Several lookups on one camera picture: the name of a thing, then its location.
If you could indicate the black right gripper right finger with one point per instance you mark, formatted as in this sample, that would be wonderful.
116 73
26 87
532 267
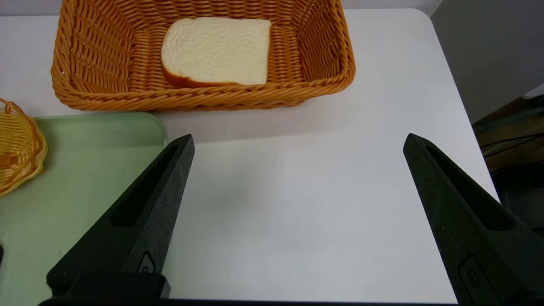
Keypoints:
467 233

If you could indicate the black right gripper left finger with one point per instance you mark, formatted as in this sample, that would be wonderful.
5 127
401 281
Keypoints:
140 233

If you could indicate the white bread slice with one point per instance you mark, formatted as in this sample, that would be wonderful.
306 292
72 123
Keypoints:
216 51

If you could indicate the small yellow scalloped basket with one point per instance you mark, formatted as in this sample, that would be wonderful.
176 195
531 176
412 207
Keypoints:
17 148

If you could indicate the orange wicker basket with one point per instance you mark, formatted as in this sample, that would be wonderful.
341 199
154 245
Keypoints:
106 63

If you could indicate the dark furniture beside table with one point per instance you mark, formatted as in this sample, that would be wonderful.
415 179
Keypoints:
518 191

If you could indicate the light green plastic tray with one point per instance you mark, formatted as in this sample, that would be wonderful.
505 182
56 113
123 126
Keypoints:
85 161

